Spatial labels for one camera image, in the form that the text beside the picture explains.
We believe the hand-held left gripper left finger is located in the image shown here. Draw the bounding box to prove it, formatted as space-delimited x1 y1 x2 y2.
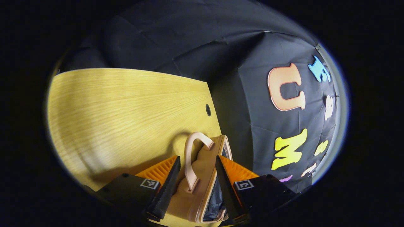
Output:
94 155 181 221

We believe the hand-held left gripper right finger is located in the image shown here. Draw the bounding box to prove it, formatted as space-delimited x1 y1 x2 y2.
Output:
215 155 296 226

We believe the beige suitcase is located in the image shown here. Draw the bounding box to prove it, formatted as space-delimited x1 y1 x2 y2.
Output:
170 132 234 224

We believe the black backdrop cloth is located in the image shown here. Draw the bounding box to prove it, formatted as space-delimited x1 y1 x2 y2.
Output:
60 0 344 193

